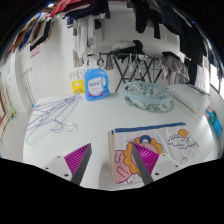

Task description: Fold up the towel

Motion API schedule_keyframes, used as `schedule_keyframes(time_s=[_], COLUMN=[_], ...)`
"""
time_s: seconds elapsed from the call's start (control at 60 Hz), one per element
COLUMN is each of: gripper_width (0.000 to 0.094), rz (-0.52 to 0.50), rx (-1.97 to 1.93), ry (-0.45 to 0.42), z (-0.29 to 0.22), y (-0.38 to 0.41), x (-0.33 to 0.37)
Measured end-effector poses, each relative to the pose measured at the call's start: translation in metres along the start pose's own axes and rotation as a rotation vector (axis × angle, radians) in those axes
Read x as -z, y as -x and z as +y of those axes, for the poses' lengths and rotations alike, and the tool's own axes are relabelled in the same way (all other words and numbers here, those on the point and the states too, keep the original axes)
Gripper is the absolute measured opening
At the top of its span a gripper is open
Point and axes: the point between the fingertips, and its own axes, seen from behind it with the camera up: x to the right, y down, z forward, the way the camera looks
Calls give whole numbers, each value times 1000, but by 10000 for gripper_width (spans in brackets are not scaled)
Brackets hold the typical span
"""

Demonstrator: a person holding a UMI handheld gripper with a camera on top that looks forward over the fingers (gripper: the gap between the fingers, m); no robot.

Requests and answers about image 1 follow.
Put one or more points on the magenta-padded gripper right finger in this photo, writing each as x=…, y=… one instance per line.
x=146, y=156

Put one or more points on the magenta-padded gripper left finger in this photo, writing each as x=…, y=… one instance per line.
x=78, y=158

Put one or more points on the white cartoon print towel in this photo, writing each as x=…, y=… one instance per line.
x=173, y=136

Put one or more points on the round teal peg hanger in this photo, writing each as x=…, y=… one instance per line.
x=146, y=95

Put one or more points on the yellow sign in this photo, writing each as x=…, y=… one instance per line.
x=78, y=87

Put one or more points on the blue detergent bottle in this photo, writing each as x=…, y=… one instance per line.
x=96, y=86

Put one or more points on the blue plastic clips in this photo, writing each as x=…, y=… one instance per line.
x=216, y=125

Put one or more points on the green clothes hanger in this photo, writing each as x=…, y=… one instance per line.
x=200, y=90

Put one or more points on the grey garment on rack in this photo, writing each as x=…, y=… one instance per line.
x=175, y=68

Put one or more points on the black folding drying rack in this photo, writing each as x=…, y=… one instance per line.
x=128, y=65

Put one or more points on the white and black clothes pile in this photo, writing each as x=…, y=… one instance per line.
x=128, y=46

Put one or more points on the hanging clothes row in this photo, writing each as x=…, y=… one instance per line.
x=146, y=13

